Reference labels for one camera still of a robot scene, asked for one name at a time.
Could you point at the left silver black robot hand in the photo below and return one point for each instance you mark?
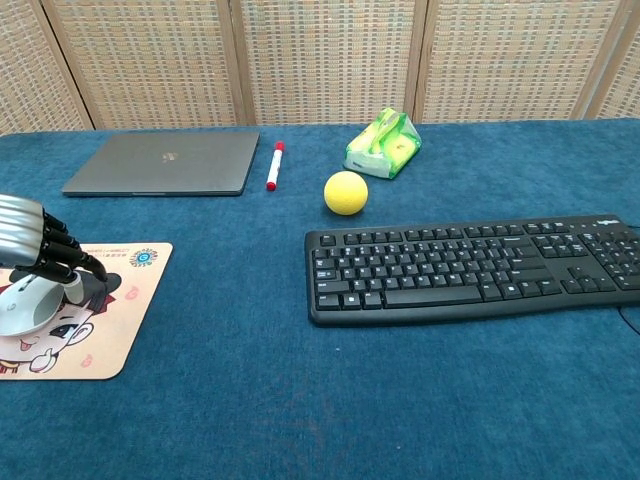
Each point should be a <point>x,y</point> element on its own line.
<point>20,230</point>

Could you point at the cartoon girl mouse pad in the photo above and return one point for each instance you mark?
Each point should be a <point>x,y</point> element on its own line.
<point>125,320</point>

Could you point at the grey closed laptop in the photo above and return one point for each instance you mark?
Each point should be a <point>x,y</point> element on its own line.
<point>160,165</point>

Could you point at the red white marker pen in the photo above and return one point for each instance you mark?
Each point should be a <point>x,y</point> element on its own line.
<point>274,167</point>

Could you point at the yellow foam ball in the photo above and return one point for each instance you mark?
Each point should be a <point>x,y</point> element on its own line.
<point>346,193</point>

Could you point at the woven rattan folding screen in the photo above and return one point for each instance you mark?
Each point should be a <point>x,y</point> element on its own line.
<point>325,60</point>

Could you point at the green tissue pack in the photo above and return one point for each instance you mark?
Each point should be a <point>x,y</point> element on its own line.
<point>385,147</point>

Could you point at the blue carpet table cloth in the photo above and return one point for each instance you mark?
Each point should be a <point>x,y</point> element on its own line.
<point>400,400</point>

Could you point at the black computer keyboard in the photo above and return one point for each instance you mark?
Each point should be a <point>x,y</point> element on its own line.
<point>450,270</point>

